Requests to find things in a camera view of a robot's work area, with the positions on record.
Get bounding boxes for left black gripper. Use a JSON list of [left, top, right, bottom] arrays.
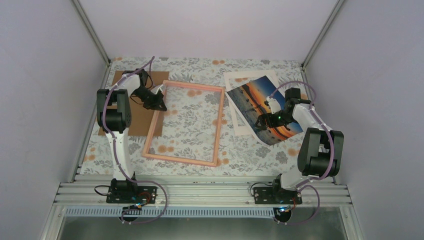
[[132, 87, 167, 111]]

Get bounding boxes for pink photo frame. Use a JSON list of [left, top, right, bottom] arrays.
[[141, 80, 225, 167]]

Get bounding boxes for sunset photo print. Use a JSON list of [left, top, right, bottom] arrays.
[[225, 75, 304, 147]]

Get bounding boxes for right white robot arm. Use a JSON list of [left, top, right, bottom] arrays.
[[255, 87, 344, 204]]

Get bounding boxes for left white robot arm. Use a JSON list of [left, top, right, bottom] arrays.
[[96, 68, 167, 203]]

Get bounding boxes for brown cardboard backing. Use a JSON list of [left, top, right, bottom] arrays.
[[95, 70, 169, 137]]

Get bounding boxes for white mat board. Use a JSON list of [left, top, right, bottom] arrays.
[[223, 70, 278, 136]]

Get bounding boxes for floral table cloth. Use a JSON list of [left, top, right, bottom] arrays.
[[79, 56, 329, 177]]

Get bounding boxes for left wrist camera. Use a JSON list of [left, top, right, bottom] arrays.
[[150, 84, 166, 95]]

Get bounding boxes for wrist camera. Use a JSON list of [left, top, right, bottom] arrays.
[[150, 84, 166, 95], [264, 96, 282, 114]]

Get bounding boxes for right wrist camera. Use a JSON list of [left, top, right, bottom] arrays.
[[264, 96, 282, 114]]

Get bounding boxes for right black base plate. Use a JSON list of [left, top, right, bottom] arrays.
[[253, 187, 303, 205]]

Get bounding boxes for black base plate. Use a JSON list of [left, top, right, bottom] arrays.
[[106, 186, 158, 205], [253, 187, 303, 205]]

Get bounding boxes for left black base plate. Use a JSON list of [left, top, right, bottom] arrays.
[[106, 186, 158, 205]]

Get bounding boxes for left aluminium corner post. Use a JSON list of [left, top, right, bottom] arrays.
[[70, 0, 111, 66]]

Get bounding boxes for aluminium corner post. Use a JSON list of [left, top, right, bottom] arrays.
[[301, 0, 346, 72], [70, 0, 111, 66]]

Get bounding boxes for grey slotted cable duct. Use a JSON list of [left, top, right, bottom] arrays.
[[64, 206, 274, 219]]

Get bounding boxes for aluminium rail base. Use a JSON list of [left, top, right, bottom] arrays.
[[41, 174, 363, 240]]

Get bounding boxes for right aluminium corner post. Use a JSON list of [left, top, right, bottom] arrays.
[[301, 0, 346, 72]]

